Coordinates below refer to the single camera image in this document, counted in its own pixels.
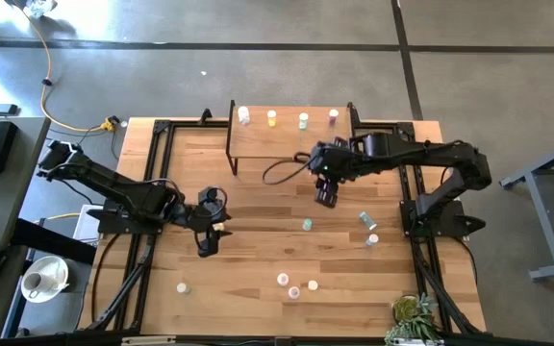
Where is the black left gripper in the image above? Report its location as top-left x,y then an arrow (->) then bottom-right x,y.
183,186 -> 234,259

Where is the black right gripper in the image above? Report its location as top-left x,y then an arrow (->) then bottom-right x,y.
308,137 -> 358,210

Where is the white box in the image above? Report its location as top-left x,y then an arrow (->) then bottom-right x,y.
72,204 -> 106,244

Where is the green succulent plant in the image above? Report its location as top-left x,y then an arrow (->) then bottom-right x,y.
385,293 -> 446,346

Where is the black flat bar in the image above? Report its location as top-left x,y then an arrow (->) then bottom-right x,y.
11,216 -> 99,266

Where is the white mug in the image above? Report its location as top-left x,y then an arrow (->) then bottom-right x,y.
21,271 -> 43,295

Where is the grey metal stand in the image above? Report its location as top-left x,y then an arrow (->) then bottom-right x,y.
498,134 -> 554,284

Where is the white crumpled object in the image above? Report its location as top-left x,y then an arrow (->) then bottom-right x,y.
23,0 -> 59,18

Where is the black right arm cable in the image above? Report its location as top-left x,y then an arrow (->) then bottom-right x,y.
261,151 -> 314,186

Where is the wooden shelf with black frame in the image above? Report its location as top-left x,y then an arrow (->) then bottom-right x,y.
225,99 -> 359,178

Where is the black aluminium table frame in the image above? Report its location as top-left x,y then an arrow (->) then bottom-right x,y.
82,117 -> 488,346

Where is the yellow extension cable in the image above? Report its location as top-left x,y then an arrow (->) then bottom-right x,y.
14,0 -> 117,134

